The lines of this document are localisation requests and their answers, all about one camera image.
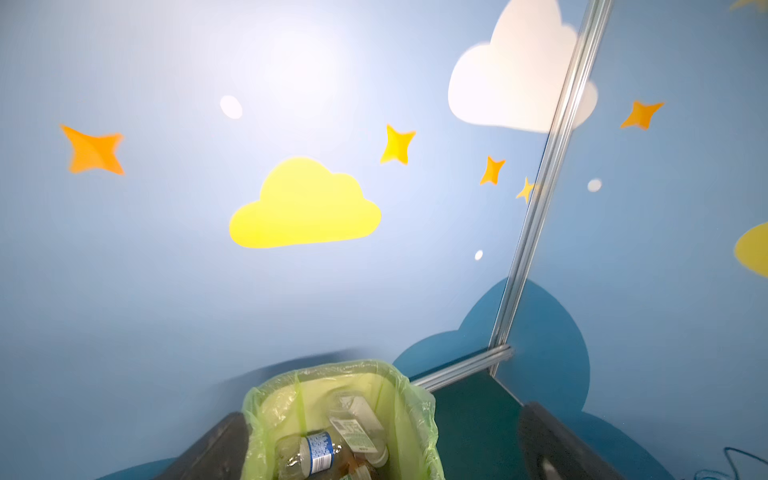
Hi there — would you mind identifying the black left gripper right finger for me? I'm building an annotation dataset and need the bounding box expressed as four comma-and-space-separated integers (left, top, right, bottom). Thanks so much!
518, 402, 624, 480

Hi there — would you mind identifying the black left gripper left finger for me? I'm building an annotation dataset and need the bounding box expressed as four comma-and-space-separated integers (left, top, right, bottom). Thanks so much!
156, 412, 249, 480

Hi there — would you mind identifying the clear bottle blue label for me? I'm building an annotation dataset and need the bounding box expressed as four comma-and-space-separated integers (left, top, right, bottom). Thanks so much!
275, 430, 344, 480

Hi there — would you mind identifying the clear bottle green cap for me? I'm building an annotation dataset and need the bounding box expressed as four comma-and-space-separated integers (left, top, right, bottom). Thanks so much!
327, 391, 389, 468

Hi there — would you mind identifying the green bin liner bag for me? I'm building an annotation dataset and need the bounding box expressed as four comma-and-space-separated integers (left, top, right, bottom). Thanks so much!
241, 360, 444, 480

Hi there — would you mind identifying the aluminium frame rail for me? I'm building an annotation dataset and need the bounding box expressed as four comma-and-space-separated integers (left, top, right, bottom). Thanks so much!
411, 344, 514, 392

